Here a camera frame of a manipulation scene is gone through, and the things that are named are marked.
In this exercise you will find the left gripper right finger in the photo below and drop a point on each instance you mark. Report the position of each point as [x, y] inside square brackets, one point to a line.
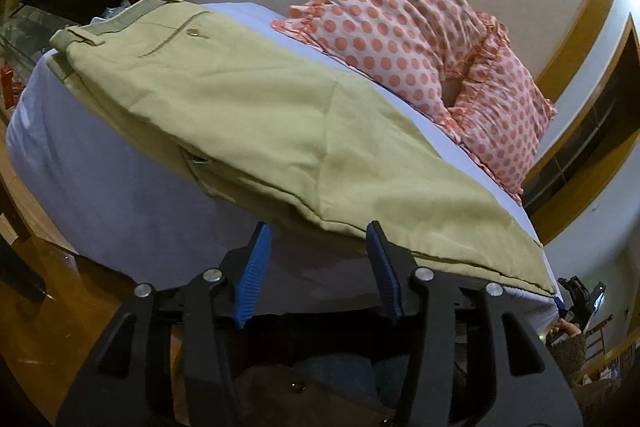
[511, 378]

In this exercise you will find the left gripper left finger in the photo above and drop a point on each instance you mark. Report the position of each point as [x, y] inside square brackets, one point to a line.
[126, 378]

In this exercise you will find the khaki pants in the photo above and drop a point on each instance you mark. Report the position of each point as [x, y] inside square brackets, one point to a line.
[293, 140]

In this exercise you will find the person's right hand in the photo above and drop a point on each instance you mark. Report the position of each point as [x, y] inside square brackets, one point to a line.
[562, 327]

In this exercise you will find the wooden framed window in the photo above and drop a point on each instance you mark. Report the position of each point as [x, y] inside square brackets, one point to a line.
[592, 150]

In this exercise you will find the polka dot pillow rear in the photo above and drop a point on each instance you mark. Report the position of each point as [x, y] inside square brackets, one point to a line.
[500, 111]

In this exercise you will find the polka dot pillow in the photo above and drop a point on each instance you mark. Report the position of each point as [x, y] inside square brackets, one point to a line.
[500, 111]
[410, 47]

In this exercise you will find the polka dot pillow front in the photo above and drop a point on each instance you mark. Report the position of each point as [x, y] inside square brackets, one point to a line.
[410, 47]

